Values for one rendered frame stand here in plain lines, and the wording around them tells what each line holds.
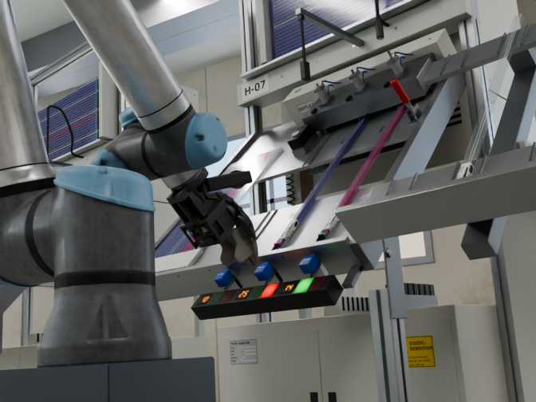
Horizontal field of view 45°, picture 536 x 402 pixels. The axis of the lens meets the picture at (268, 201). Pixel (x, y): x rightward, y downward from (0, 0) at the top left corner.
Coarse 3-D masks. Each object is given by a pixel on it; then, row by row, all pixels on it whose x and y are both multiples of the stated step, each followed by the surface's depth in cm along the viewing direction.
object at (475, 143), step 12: (516, 24) 114; (516, 36) 112; (504, 48) 110; (504, 60) 106; (504, 72) 105; (492, 84) 103; (492, 96) 100; (492, 108) 98; (480, 120) 96; (480, 132) 94; (480, 144) 93; (468, 156) 91
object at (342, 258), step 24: (336, 240) 112; (216, 264) 132; (240, 264) 128; (288, 264) 122; (336, 264) 116; (360, 264) 113; (168, 288) 145; (192, 288) 141; (216, 288) 137; (240, 288) 133
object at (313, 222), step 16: (368, 192) 126; (288, 208) 141; (320, 208) 132; (256, 224) 143; (272, 224) 139; (288, 224) 134; (304, 224) 130; (320, 224) 126; (256, 240) 136; (272, 240) 132; (288, 240) 127; (304, 240) 124; (320, 240) 120; (208, 256) 143
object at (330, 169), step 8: (360, 120) 159; (360, 128) 156; (352, 136) 153; (344, 144) 151; (344, 152) 149; (336, 160) 146; (328, 168) 144; (328, 176) 142; (320, 184) 140; (312, 192) 138; (312, 200) 136; (304, 208) 134; (296, 216) 133; (280, 240) 127
